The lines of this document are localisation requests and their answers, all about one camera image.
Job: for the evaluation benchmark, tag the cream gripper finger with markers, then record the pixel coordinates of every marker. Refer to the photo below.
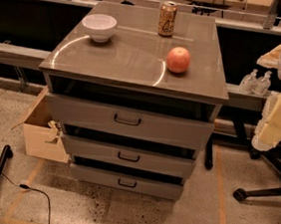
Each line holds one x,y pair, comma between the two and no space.
270,59
268,131

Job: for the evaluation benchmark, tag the grey top drawer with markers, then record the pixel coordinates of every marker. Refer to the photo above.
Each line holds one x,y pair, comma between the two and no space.
151,126

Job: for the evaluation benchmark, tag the grey drawer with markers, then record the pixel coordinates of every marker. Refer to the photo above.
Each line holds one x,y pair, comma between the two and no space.
125,156
151,126
128,183

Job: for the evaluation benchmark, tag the grey middle drawer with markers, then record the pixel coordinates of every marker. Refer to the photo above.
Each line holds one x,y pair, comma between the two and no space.
125,156

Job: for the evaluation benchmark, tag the grey bottom drawer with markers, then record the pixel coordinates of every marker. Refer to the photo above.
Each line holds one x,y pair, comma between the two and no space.
128,183

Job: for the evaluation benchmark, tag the grey drawer cabinet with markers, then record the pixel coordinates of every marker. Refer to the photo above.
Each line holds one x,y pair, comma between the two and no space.
129,71

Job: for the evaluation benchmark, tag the clear sanitizer bottle right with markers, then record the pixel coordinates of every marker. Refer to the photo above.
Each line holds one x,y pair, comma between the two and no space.
262,84

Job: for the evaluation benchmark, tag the clear sanitizer bottle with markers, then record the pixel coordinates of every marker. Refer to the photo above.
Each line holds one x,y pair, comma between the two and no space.
248,82
262,84

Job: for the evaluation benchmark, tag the clear sanitizer bottle left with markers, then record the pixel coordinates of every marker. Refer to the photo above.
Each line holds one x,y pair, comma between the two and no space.
248,82

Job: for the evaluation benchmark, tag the black table leg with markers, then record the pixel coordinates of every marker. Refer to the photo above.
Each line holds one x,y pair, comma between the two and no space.
208,162

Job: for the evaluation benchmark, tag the red apple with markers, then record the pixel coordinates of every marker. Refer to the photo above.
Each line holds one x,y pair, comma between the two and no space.
177,60

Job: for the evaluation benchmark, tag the brown drink can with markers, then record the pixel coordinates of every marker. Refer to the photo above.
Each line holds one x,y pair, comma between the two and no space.
168,10

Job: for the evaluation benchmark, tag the white ceramic bowl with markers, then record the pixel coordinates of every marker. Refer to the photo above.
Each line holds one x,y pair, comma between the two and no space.
100,27

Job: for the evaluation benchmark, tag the cardboard box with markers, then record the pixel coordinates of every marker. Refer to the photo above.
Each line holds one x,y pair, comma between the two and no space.
42,137

